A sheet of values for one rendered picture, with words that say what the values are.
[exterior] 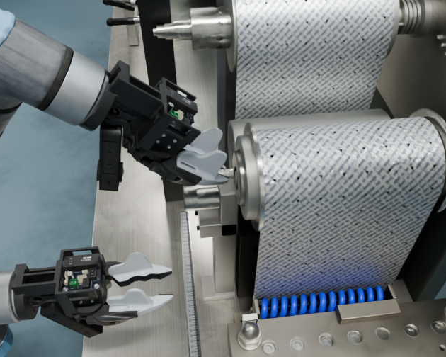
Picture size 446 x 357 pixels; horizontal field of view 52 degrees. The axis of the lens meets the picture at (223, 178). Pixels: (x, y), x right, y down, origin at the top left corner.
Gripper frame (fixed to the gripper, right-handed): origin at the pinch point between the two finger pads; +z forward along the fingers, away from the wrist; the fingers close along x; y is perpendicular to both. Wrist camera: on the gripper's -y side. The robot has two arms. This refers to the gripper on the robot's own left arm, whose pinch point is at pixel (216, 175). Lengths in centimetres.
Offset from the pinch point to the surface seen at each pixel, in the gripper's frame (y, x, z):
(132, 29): -32, 94, 5
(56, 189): -139, 117, 27
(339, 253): 3.2, -8.2, 19.8
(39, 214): -143, 101, 23
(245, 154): 7.3, -3.1, -1.7
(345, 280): -1.3, -8.2, 27.0
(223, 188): -2.0, 0.4, 3.1
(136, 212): -36.3, 22.9, 9.7
